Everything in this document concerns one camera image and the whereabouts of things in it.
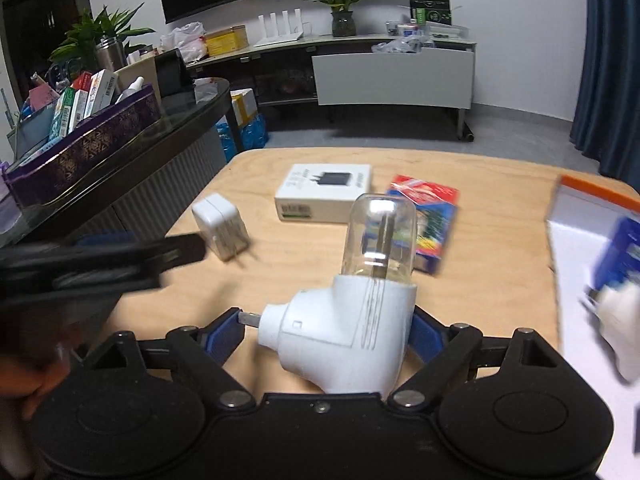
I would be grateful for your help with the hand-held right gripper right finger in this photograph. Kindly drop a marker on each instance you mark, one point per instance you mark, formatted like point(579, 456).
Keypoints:
point(427, 335)

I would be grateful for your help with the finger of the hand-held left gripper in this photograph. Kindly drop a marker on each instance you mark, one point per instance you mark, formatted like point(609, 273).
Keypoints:
point(105, 239)
point(130, 262)

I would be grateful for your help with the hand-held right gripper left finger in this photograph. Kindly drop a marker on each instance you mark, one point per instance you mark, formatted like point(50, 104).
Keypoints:
point(225, 337)

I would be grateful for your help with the clear bottle plug-in repellent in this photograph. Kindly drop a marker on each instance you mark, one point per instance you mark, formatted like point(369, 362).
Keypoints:
point(350, 330)

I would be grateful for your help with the white box with orange rim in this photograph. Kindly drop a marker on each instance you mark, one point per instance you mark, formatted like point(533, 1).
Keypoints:
point(575, 270)

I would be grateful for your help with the white bottle plug-in repellent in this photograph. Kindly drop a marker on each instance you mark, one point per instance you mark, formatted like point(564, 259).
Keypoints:
point(617, 330)

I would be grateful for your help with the person's left hand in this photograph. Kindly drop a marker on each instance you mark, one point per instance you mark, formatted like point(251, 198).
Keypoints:
point(35, 385)

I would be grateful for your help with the purple patterned box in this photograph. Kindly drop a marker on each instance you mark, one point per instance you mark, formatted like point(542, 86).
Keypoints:
point(95, 155)

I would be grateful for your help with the white charger adapter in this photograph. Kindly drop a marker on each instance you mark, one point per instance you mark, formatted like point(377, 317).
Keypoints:
point(220, 225)

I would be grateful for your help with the black glass side table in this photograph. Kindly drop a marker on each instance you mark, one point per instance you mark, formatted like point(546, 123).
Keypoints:
point(165, 160)

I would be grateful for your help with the blue playing card box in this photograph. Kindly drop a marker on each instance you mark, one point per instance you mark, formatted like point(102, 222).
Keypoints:
point(435, 220)

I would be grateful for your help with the grey plastic bin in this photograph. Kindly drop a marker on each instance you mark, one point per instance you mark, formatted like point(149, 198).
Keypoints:
point(30, 132)

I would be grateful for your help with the green white medicine box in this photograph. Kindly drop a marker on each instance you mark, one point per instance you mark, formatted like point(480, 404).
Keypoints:
point(61, 115)

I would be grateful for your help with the red white medicine box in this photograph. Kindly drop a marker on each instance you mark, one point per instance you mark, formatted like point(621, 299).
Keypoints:
point(80, 100)

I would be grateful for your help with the white tube bottle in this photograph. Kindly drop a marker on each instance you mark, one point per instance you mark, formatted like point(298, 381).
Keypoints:
point(130, 91)

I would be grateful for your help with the pink box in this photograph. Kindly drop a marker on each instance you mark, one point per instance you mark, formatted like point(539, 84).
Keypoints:
point(44, 96)

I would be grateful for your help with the white charger box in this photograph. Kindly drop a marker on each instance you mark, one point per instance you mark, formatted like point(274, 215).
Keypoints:
point(310, 195)

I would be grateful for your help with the blue bottle pack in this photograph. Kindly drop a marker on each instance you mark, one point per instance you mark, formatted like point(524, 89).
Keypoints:
point(245, 137)

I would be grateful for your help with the cardboard box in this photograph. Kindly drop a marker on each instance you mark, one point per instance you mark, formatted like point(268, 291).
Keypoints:
point(140, 72)

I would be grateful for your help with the steel thermos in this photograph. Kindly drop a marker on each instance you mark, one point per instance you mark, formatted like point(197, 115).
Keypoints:
point(110, 55)

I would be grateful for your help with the yellow white carton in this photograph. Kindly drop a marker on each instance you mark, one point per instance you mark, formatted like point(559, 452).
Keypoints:
point(244, 107)

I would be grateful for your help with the leafy potted plant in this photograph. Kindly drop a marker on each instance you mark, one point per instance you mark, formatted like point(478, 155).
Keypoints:
point(95, 35)

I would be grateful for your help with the blue tin box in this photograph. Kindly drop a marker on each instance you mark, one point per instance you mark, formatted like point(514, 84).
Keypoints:
point(622, 255)

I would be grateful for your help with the white plastic bag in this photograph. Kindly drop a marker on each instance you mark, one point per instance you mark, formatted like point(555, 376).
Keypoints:
point(185, 42)

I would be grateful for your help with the dark wooden cabinet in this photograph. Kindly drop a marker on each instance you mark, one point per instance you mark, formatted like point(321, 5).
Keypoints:
point(30, 30)

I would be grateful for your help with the yellow box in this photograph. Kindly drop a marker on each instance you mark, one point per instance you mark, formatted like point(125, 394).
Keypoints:
point(226, 42)

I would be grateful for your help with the white tv cabinet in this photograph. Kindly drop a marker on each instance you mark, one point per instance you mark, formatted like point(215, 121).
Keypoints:
point(395, 80)

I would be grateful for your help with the white router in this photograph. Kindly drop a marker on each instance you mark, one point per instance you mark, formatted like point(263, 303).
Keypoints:
point(280, 32)

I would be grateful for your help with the clear plastic bag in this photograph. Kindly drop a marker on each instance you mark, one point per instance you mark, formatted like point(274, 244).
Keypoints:
point(400, 46)

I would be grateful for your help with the pile of small white boxes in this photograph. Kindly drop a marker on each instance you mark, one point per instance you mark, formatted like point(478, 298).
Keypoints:
point(430, 31)

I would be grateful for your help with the black green box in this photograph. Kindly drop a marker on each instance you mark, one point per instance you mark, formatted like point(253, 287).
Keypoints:
point(430, 10)

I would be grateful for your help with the blue curtain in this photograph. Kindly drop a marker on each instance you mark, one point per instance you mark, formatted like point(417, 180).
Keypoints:
point(610, 60)

